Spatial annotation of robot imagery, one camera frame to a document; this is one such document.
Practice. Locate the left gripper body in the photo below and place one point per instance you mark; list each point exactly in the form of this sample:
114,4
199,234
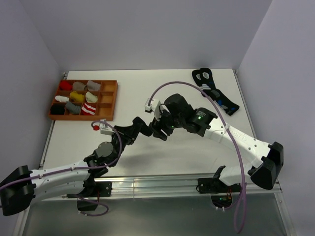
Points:
126,138

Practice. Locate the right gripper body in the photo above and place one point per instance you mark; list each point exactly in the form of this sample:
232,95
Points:
167,122

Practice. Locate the red white striped sock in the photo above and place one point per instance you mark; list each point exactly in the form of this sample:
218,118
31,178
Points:
88,110

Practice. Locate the orange compartment tray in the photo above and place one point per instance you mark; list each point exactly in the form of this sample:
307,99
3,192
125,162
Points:
84,100

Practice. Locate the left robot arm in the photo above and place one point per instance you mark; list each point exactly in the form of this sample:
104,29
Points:
24,187

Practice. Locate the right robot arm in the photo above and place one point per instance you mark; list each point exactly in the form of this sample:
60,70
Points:
259,162

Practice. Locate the cream rolled sock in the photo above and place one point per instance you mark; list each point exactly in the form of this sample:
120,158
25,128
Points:
91,98

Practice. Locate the dark grey rolled sock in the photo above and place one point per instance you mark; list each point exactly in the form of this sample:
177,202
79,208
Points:
72,108

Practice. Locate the black patterned sock pair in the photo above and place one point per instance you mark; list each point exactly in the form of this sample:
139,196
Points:
203,78

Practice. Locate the grey rolled sock top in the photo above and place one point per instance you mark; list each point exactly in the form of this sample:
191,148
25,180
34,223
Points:
93,86

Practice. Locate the yellow rolled sock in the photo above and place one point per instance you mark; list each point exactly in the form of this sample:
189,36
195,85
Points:
76,97

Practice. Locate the taupe rolled sock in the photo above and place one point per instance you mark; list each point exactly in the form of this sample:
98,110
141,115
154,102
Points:
79,86

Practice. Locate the black rolled sock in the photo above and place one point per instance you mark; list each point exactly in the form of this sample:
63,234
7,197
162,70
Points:
57,109

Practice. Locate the white rolled sock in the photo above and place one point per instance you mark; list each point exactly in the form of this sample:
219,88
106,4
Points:
62,99

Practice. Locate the red rolled sock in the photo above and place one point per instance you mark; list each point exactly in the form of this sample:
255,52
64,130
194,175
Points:
64,85

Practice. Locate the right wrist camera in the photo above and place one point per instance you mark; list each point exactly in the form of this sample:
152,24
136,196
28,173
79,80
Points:
154,106

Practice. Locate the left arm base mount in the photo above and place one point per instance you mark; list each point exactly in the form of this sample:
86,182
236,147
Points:
89,202

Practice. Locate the aluminium rail frame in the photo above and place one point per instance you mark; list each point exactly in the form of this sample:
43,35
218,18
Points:
154,183

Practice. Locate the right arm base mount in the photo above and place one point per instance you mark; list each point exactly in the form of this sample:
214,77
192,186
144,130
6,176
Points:
222,193

